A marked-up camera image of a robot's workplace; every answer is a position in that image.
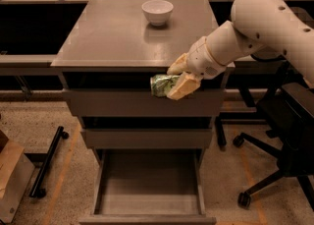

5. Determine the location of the grey open bottom drawer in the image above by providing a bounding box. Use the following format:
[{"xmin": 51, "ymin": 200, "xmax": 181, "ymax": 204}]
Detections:
[{"xmin": 79, "ymin": 149, "xmax": 216, "ymax": 225}]

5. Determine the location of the cardboard box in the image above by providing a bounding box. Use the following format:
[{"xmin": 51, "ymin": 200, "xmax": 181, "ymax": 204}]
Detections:
[{"xmin": 0, "ymin": 131, "xmax": 34, "ymax": 223}]

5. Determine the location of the grey top drawer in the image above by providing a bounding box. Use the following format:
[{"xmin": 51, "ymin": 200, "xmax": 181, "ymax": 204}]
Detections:
[{"xmin": 62, "ymin": 89, "xmax": 224, "ymax": 117}]

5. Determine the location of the white ceramic bowl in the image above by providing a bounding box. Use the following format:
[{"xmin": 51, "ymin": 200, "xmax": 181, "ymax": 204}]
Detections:
[{"xmin": 141, "ymin": 0, "xmax": 174, "ymax": 26}]

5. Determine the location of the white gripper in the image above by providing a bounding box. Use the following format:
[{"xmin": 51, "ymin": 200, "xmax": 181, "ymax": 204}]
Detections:
[{"xmin": 167, "ymin": 36, "xmax": 226, "ymax": 100}]

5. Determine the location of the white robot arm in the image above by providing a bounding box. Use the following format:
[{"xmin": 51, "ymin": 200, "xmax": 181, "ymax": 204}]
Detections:
[{"xmin": 167, "ymin": 0, "xmax": 314, "ymax": 100}]

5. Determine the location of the black office chair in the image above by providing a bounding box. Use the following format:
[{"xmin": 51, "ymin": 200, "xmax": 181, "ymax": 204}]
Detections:
[{"xmin": 233, "ymin": 62, "xmax": 314, "ymax": 208}]

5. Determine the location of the grey middle drawer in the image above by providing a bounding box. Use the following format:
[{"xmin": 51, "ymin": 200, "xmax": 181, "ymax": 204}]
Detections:
[{"xmin": 81, "ymin": 129, "xmax": 212, "ymax": 149}]

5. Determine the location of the grey drawer cabinet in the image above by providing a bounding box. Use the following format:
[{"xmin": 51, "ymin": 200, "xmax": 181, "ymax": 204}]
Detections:
[{"xmin": 52, "ymin": 0, "xmax": 227, "ymax": 157}]

